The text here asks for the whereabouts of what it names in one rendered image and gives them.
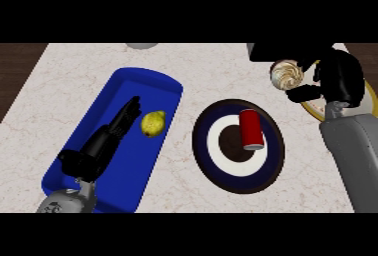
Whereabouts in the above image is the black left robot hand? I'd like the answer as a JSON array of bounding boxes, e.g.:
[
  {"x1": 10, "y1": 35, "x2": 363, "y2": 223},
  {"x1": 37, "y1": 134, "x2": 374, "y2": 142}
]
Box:
[{"x1": 58, "y1": 95, "x2": 143, "y2": 183}]

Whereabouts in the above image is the white frosted cupcake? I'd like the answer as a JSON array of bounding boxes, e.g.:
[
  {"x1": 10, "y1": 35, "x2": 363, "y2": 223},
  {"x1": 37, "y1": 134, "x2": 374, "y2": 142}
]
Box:
[{"x1": 269, "y1": 59, "x2": 304, "y2": 92}]

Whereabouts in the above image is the navy and white round bowl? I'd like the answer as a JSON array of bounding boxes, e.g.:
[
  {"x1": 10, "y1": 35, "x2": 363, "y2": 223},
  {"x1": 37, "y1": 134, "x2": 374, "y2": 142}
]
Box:
[{"x1": 191, "y1": 98, "x2": 287, "y2": 195}]

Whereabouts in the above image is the yellow rimmed white plate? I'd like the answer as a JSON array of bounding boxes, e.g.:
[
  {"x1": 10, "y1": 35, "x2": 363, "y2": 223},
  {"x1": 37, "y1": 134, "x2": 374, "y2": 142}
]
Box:
[{"x1": 297, "y1": 59, "x2": 378, "y2": 123}]

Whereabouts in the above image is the blue rectangular tray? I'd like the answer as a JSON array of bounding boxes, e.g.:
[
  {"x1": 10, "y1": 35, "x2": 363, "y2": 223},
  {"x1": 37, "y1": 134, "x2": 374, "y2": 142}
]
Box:
[{"x1": 40, "y1": 67, "x2": 185, "y2": 214}]

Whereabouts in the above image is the yellow lemon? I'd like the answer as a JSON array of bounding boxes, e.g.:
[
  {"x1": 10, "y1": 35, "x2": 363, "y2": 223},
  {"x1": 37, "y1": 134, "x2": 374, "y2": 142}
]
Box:
[{"x1": 140, "y1": 110, "x2": 167, "y2": 138}]

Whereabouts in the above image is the grey round object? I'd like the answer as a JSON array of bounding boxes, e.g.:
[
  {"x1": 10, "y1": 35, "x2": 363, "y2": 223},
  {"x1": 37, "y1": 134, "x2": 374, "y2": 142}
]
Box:
[{"x1": 124, "y1": 43, "x2": 160, "y2": 51}]

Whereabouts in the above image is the red can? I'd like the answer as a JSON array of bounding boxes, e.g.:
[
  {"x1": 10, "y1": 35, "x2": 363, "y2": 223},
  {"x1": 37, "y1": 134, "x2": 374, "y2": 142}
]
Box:
[{"x1": 238, "y1": 108, "x2": 266, "y2": 151}]

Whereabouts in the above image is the black appliance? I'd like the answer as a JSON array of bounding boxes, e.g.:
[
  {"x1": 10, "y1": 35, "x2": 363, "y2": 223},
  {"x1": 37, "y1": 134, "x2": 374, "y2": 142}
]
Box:
[{"x1": 245, "y1": 43, "x2": 337, "y2": 64}]

